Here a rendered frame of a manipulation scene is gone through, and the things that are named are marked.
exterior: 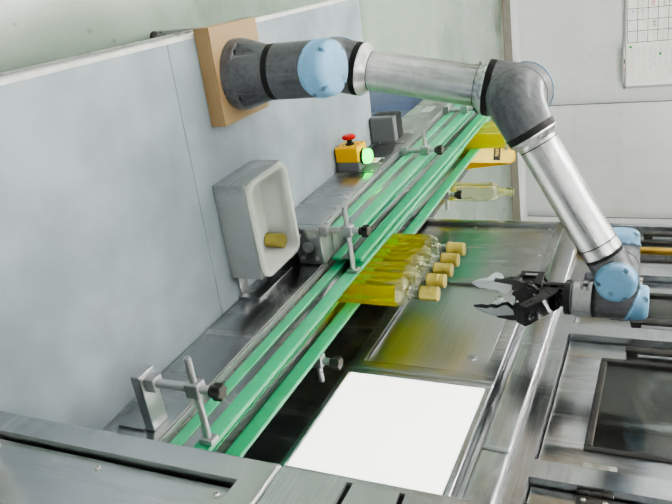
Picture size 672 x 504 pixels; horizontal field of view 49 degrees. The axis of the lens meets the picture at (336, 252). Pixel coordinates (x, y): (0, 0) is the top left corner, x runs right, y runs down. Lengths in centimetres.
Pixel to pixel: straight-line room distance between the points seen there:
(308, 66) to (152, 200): 40
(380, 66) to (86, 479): 101
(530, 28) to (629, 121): 131
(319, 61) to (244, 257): 46
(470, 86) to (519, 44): 611
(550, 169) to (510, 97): 15
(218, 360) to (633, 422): 83
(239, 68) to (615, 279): 84
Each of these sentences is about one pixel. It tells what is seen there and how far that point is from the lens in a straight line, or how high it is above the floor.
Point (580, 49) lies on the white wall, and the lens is 758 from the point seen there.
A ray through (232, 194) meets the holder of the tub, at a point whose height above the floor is 80.
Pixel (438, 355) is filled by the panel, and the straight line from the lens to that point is 171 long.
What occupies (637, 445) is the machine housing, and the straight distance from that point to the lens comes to 153.
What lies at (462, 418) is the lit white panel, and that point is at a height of 128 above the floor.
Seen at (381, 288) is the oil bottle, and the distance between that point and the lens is 171.
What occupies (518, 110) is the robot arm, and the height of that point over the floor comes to 138.
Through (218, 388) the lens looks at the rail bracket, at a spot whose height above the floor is 101.
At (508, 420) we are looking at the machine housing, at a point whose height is 137.
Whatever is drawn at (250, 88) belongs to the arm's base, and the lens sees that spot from 156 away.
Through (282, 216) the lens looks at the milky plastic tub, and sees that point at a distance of 172.
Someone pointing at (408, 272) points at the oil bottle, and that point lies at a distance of 175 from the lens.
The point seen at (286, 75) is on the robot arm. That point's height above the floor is 93.
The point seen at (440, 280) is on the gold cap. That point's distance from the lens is 173.
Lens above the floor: 166
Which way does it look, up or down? 25 degrees down
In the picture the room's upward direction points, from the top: 93 degrees clockwise
